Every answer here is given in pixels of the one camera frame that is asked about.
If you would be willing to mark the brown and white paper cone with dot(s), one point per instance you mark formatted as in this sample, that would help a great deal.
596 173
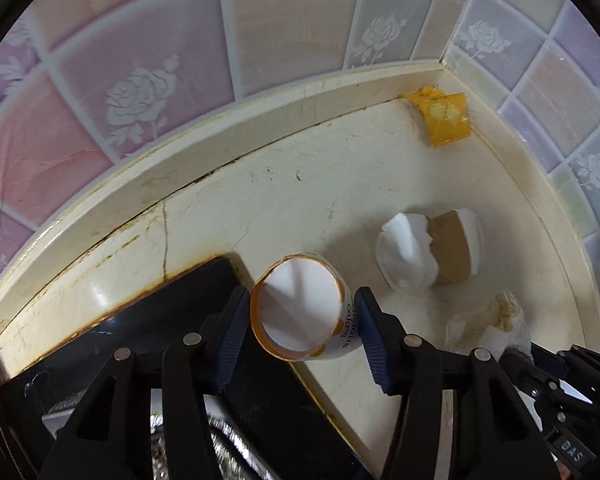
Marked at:
450 245

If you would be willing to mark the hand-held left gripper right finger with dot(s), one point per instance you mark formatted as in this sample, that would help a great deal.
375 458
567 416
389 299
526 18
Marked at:
375 345

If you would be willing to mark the aluminium foil stove liner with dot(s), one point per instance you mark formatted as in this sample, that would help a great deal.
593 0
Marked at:
156 460

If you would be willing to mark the yellow snack packet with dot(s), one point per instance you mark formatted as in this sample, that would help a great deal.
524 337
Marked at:
442 117

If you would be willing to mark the white paper cup orange rim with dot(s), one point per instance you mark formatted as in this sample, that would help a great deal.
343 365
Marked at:
295 310

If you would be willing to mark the black glass gas stove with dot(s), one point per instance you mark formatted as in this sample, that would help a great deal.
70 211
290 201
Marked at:
280 402

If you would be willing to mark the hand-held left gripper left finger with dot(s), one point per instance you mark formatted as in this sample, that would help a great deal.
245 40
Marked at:
232 340

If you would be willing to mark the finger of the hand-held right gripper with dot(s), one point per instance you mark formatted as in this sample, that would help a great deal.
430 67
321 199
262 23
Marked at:
590 375
530 375

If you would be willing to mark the white tissue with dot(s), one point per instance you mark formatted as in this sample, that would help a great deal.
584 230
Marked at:
485 330

